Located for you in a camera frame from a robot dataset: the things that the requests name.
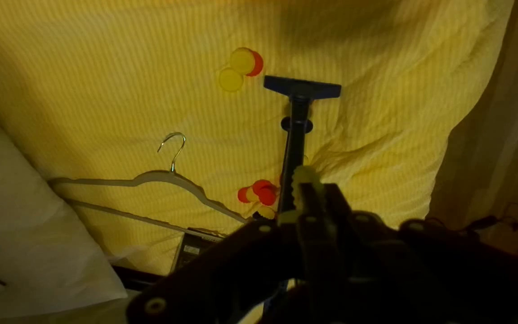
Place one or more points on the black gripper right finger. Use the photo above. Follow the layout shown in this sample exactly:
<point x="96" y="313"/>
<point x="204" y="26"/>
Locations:
<point x="337" y="210"/>

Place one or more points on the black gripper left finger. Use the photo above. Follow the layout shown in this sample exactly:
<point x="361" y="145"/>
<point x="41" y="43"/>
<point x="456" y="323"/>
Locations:
<point x="310" y="241"/>

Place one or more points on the red plastic game disc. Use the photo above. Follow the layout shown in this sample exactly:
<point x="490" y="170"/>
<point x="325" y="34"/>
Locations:
<point x="267" y="192"/>
<point x="244" y="196"/>
<point x="258" y="64"/>

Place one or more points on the beige clothes hanger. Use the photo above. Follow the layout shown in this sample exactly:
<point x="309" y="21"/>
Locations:
<point x="158" y="176"/>

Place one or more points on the yellow striped duvet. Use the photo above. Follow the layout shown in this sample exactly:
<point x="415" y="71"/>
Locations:
<point x="122" y="73"/>

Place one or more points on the white pillow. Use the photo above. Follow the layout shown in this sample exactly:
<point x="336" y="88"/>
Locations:
<point x="19" y="241"/>

